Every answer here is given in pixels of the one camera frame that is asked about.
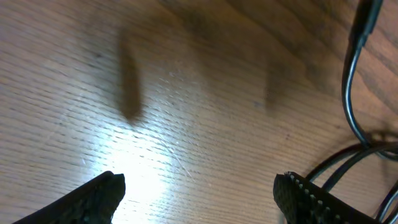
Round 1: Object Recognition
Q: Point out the black usb cable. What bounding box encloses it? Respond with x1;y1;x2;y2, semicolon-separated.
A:
341;0;398;162

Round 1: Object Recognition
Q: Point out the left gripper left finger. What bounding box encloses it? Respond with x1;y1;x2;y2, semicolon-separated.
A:
13;171;126;224

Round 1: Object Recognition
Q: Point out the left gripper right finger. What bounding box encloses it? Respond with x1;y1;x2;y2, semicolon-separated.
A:
273;172;379;224

